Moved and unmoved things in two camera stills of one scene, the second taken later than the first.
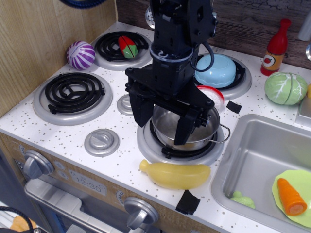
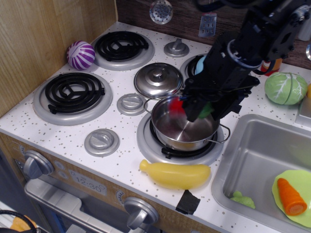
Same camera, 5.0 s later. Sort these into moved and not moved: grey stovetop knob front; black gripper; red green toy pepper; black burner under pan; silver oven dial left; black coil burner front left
Moved: red green toy pepper; black gripper
Not moved: silver oven dial left; black burner under pan; grey stovetop knob front; black coil burner front left
